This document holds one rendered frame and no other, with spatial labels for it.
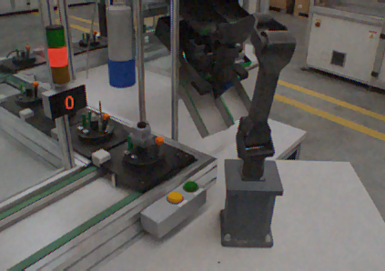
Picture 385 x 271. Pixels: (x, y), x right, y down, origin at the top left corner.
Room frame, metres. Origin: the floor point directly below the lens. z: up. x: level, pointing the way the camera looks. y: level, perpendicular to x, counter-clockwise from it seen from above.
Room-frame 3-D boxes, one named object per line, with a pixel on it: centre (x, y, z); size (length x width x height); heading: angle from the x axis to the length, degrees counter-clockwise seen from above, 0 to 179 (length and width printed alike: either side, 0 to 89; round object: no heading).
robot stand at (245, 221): (0.82, -0.17, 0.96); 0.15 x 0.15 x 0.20; 88
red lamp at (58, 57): (0.96, 0.37, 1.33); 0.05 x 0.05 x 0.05
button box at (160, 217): (0.83, 0.04, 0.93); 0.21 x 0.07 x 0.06; 141
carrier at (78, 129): (1.20, 0.35, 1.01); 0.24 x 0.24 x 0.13; 51
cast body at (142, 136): (1.04, 0.16, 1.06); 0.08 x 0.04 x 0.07; 51
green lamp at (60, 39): (0.96, 0.37, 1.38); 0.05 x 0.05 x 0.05
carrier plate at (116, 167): (1.03, 0.16, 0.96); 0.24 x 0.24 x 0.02; 51
